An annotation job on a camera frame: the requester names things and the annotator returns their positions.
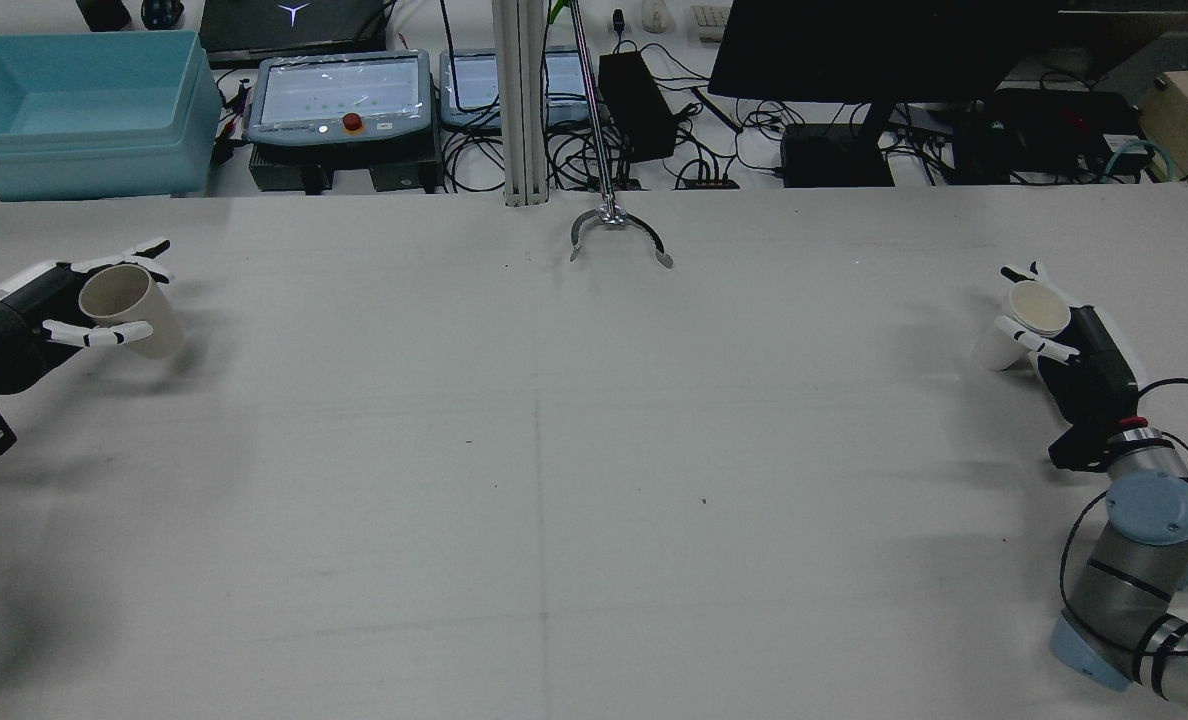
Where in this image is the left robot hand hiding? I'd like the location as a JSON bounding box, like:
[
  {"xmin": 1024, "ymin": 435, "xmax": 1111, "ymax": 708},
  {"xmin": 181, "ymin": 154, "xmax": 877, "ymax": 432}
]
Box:
[{"xmin": 0, "ymin": 238, "xmax": 172, "ymax": 396}]

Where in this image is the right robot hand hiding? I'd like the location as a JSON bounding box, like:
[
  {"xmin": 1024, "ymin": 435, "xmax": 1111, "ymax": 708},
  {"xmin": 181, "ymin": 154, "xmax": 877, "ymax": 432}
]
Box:
[{"xmin": 994, "ymin": 262, "xmax": 1145, "ymax": 429}]

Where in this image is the white paper cup stack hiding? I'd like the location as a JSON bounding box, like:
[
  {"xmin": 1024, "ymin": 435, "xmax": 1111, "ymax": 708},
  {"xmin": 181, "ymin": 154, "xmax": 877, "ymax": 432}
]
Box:
[{"xmin": 972, "ymin": 281, "xmax": 1072, "ymax": 372}]

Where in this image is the beige paper cup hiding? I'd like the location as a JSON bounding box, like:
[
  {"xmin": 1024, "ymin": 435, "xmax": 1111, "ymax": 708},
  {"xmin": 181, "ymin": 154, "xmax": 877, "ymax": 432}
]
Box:
[{"xmin": 78, "ymin": 264, "xmax": 185, "ymax": 360}]

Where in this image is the teal tube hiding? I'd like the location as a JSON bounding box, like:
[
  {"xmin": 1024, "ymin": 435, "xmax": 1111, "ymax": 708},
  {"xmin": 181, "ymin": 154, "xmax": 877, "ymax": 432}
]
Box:
[{"xmin": 1104, "ymin": 140, "xmax": 1177, "ymax": 183}]

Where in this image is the light blue plastic bin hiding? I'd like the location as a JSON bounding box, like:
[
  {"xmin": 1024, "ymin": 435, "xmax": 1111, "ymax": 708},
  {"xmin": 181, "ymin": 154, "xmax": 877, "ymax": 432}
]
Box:
[{"xmin": 0, "ymin": 30, "xmax": 223, "ymax": 201}]

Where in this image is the black electronics box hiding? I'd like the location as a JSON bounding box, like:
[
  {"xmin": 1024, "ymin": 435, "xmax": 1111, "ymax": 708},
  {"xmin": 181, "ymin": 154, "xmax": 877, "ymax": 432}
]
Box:
[{"xmin": 954, "ymin": 88, "xmax": 1145, "ymax": 183}]

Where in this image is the black pendant base box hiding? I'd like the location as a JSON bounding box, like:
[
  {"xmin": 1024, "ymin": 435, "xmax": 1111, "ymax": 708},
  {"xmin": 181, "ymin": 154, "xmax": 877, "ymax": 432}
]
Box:
[{"xmin": 249, "ymin": 145, "xmax": 443, "ymax": 193}]

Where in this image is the black cylinder object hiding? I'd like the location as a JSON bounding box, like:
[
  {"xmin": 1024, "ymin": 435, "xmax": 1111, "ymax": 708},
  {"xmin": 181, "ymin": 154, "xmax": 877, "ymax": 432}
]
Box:
[{"xmin": 76, "ymin": 0, "xmax": 133, "ymax": 31}]

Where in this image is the small black box computer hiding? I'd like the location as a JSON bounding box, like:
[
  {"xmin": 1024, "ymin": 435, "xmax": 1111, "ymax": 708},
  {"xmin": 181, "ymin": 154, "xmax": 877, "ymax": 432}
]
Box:
[{"xmin": 780, "ymin": 124, "xmax": 895, "ymax": 189}]

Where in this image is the black Huawei monitor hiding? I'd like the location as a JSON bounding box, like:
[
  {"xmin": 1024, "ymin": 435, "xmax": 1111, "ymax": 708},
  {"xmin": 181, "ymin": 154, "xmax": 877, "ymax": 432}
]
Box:
[{"xmin": 707, "ymin": 0, "xmax": 1188, "ymax": 188}]

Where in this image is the teach pendant with red button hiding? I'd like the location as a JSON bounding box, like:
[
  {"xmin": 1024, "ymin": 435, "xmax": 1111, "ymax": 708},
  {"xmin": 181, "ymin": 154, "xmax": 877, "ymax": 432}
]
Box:
[{"xmin": 247, "ymin": 50, "xmax": 433, "ymax": 147}]

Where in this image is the black laptop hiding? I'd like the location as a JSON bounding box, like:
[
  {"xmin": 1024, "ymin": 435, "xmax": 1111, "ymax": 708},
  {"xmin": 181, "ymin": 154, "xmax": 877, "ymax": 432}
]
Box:
[{"xmin": 199, "ymin": 0, "xmax": 388, "ymax": 69}]

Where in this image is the black power adapter brick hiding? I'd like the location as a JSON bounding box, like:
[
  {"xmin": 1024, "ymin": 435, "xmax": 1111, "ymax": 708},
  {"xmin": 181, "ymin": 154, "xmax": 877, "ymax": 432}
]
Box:
[{"xmin": 598, "ymin": 50, "xmax": 677, "ymax": 161}]

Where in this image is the metal reacher grabber tool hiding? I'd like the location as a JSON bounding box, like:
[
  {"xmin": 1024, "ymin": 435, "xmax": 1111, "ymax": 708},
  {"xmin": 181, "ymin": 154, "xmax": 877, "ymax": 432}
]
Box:
[{"xmin": 549, "ymin": 0, "xmax": 674, "ymax": 269}]

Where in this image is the grey teach pendant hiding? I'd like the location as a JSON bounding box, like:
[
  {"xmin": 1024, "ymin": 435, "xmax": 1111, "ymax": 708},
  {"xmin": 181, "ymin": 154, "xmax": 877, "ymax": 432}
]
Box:
[{"xmin": 440, "ymin": 46, "xmax": 600, "ymax": 131}]

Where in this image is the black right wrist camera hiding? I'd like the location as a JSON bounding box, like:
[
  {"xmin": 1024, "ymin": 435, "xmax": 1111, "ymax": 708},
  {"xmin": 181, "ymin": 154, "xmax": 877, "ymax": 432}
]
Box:
[{"xmin": 1048, "ymin": 425, "xmax": 1120, "ymax": 472}]

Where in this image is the aluminium profile post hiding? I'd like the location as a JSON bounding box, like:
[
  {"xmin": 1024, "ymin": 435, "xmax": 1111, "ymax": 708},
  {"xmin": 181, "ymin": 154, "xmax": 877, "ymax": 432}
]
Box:
[{"xmin": 492, "ymin": 0, "xmax": 551, "ymax": 208}]

